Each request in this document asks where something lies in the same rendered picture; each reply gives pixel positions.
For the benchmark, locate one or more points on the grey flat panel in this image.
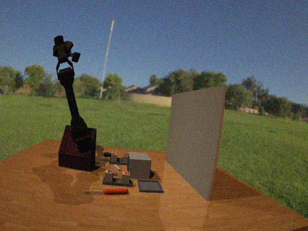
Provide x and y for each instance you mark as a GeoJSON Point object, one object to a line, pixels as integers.
{"type": "Point", "coordinates": [194, 136]}

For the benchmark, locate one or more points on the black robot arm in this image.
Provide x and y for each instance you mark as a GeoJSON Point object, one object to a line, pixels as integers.
{"type": "Point", "coordinates": [79, 131]}

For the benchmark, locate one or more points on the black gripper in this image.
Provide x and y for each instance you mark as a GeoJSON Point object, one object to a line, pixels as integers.
{"type": "Point", "coordinates": [75, 56]}

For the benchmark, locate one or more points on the orange-handled screwdriver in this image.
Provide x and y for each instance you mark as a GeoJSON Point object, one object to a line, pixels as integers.
{"type": "Point", "coordinates": [112, 191]}

